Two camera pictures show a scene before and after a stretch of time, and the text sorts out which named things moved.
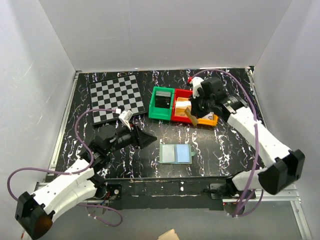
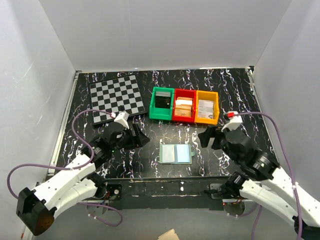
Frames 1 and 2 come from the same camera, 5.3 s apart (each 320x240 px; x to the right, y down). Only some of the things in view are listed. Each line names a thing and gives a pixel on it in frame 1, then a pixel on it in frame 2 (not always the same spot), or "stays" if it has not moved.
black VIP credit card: (163, 102) stays
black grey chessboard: (110, 94) stays
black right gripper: (194, 110) -> (211, 132)
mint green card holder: (179, 154) stays
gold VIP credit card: (192, 118) -> (183, 110)
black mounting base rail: (185, 193) stays
